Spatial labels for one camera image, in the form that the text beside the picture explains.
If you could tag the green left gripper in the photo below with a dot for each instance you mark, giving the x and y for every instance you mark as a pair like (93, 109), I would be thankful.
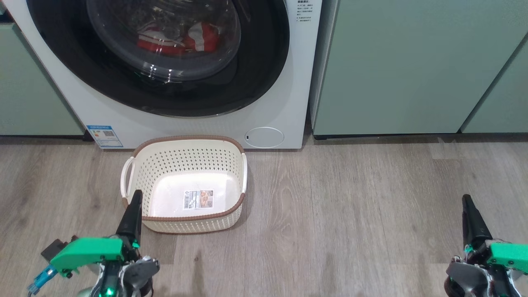
(86, 251)

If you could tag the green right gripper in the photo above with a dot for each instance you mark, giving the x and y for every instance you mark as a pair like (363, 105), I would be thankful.
(509, 255)

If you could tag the red and white garment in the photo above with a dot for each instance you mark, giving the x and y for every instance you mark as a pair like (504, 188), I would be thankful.
(202, 39)

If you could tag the black round glass washer door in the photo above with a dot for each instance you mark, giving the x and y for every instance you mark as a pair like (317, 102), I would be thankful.
(255, 62)

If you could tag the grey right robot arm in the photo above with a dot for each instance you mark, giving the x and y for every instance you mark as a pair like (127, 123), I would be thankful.
(466, 278)

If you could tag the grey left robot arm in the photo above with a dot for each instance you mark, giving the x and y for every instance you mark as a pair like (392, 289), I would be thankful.
(140, 270)

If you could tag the printed product label sticker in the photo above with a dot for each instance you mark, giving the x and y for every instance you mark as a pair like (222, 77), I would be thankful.
(198, 199)

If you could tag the cream perforated laundry basket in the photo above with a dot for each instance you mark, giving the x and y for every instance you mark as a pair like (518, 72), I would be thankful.
(185, 161)

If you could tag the narrow green cabinet door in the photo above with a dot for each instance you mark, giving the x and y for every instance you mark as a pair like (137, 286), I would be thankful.
(507, 103)

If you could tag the wide green cabinet door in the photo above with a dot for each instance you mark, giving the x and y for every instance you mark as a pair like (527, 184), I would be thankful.
(392, 62)

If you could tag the white front-load washing machine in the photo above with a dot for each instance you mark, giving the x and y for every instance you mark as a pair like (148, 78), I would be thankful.
(268, 82)

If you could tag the blue energy label sticker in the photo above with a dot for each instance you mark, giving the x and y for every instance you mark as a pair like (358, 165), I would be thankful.
(105, 137)

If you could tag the dark cabinet plinth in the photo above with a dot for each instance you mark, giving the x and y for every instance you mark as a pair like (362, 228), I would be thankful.
(412, 138)

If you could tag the blue left wrist connector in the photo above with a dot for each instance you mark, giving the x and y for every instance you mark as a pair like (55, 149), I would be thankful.
(43, 278)

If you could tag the oval white filter cover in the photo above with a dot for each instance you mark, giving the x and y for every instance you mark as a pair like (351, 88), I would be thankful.
(264, 137)

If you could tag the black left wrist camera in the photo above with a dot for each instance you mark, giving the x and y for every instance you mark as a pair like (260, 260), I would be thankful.
(53, 248)

